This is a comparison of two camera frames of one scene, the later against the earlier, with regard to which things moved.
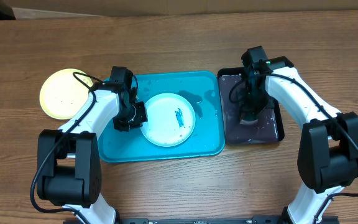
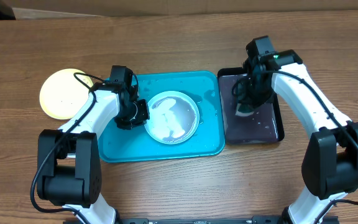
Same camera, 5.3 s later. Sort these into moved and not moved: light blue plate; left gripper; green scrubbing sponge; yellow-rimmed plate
Moved: green scrubbing sponge
Not moved: left gripper; yellow-rimmed plate; light blue plate
